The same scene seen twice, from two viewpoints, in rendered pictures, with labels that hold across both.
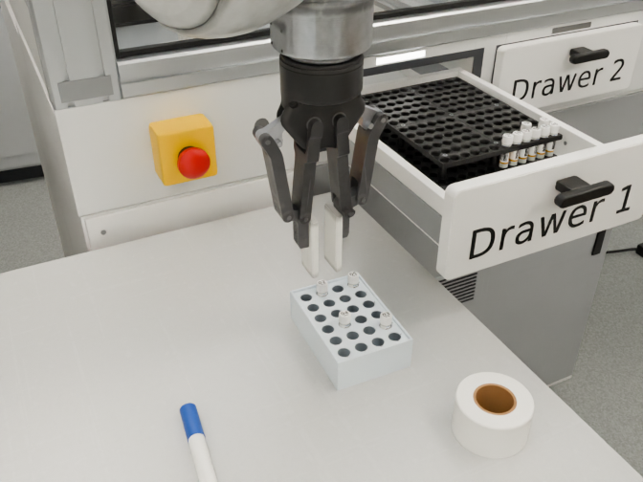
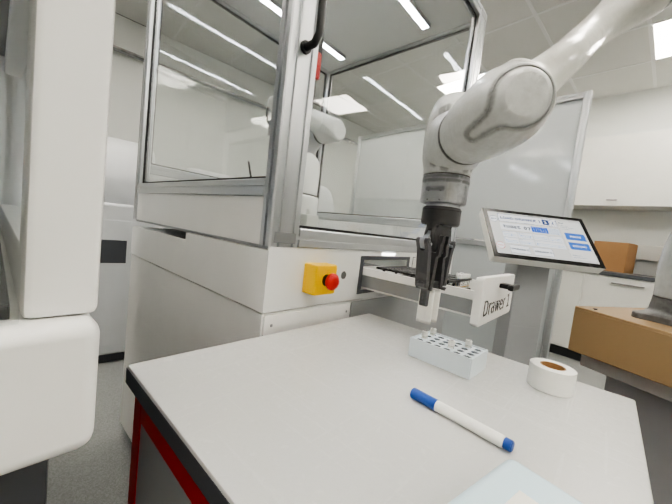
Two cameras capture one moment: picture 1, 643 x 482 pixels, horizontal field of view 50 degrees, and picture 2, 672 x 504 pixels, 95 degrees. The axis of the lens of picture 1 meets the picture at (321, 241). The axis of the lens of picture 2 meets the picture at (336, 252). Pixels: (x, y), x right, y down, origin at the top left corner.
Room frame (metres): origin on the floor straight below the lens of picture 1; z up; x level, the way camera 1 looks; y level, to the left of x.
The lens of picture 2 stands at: (0.10, 0.42, 1.00)
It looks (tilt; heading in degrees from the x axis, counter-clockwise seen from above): 4 degrees down; 338
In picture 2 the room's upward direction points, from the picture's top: 7 degrees clockwise
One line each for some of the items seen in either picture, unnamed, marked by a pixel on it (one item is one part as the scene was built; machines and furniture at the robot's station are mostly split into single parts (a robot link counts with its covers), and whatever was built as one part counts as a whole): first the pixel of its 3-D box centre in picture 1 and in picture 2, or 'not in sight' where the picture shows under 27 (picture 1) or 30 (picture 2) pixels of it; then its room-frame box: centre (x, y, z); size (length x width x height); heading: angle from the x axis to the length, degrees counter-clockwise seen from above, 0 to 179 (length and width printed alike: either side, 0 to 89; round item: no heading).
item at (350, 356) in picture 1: (348, 327); (447, 352); (0.56, -0.03, 0.78); 0.12 x 0.08 x 0.04; 24
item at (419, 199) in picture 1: (444, 138); (419, 283); (0.85, -0.17, 0.86); 0.40 x 0.26 x 0.06; 26
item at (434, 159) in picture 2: not in sight; (454, 135); (0.59, 0.00, 1.20); 0.13 x 0.11 x 0.16; 159
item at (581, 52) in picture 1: (584, 54); not in sight; (1.06, -0.41, 0.91); 0.07 x 0.04 x 0.01; 116
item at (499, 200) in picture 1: (553, 203); (495, 296); (0.66, -0.26, 0.87); 0.29 x 0.02 x 0.11; 116
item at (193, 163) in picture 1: (192, 161); (330, 281); (0.76, 0.16, 0.88); 0.04 x 0.03 x 0.04; 116
